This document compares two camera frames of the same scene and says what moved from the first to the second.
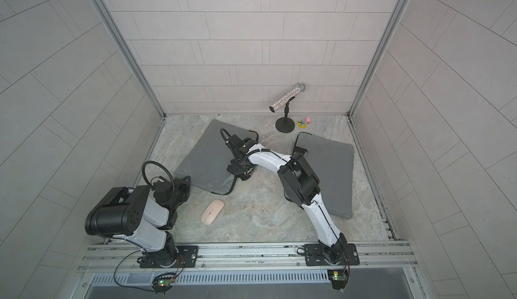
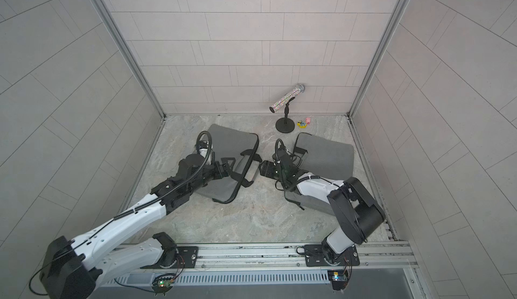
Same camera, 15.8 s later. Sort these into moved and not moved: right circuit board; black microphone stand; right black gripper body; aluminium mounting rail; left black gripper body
Moved: left black gripper body; right black gripper body
Not moved: aluminium mounting rail; black microphone stand; right circuit board
